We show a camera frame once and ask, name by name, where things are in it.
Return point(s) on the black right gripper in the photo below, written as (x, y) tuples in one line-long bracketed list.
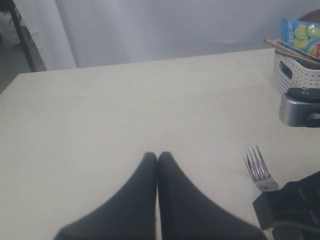
[(292, 212)]

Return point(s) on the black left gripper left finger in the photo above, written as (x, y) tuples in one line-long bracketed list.
[(128, 215)]

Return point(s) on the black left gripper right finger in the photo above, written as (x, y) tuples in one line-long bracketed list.
[(187, 214)]

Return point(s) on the silver metal fork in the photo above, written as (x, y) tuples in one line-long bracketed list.
[(258, 170)]

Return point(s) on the brown wooden chopstick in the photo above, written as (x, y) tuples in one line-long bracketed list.
[(298, 58), (285, 47)]

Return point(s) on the brown round plate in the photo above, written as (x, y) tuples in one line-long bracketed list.
[(311, 17)]

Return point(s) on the white perforated plastic basket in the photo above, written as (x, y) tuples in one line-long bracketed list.
[(289, 73)]

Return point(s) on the blue chips bag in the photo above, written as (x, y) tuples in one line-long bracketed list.
[(302, 35)]

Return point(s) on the white curtain backdrop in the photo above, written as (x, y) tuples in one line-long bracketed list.
[(86, 33)]

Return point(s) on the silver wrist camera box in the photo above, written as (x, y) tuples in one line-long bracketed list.
[(300, 107)]

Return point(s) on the black metal frame post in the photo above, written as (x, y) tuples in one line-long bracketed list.
[(34, 66)]

